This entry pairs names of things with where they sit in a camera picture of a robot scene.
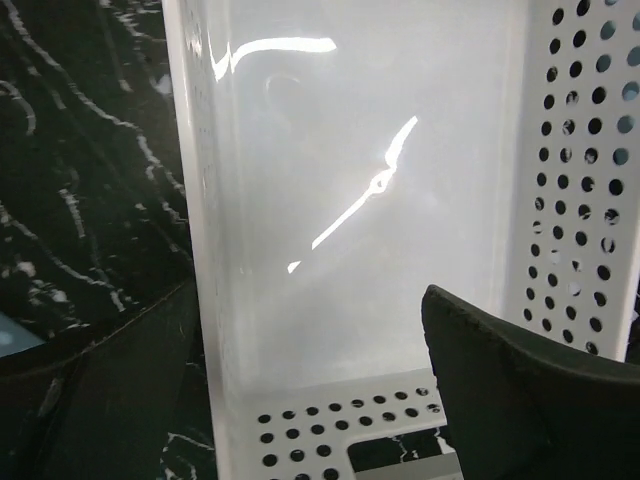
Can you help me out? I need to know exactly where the small blue perforated basket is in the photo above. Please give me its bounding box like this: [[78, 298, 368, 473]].
[[0, 312, 46, 358]]

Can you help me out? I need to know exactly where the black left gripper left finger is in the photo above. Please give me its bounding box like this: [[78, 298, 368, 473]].
[[1, 279, 216, 479]]

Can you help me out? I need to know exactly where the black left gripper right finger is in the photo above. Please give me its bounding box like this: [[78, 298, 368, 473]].
[[421, 285, 639, 479]]

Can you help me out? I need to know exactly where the large blue perforated basket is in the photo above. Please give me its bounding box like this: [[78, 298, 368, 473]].
[[595, 1, 639, 171]]

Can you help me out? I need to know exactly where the white perforated plastic basket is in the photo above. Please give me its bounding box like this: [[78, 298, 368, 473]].
[[163, 1, 639, 479]]

